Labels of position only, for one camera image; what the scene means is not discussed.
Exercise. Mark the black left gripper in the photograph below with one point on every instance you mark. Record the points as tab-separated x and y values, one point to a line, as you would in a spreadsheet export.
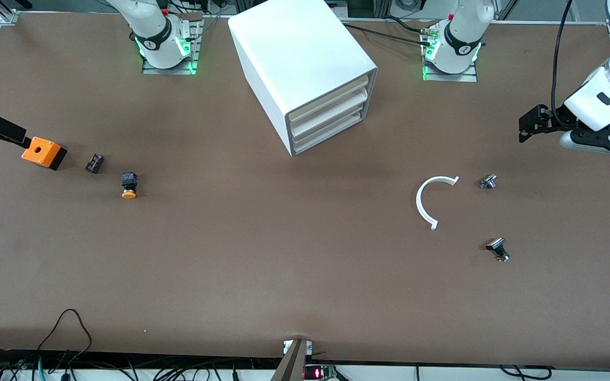
555	117

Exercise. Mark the orange mushroom push button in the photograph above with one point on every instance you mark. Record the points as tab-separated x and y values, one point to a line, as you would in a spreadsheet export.
129	185

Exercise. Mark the white plastic tray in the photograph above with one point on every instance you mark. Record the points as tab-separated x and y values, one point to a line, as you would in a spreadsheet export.
331	103

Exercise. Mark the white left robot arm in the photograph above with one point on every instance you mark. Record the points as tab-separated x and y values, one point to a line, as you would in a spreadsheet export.
596	100

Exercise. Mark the black cylindrical capacitor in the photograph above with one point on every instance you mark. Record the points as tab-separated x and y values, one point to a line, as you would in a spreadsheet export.
95	163

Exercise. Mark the device with red display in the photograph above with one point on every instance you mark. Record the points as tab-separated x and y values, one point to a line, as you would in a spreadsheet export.
316	373

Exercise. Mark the orange button enclosure box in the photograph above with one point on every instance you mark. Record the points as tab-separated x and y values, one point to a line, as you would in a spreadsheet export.
40	149

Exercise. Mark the small silver metal switch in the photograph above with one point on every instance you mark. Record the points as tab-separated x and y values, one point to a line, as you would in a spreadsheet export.
488	182

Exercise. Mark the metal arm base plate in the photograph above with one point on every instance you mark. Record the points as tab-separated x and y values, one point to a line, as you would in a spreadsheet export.
170	71
453	77

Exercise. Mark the aluminium frame profile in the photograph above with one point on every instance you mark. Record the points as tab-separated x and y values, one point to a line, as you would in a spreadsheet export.
6	15

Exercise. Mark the small white bracket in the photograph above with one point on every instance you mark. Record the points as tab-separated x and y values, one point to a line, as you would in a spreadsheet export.
286	346

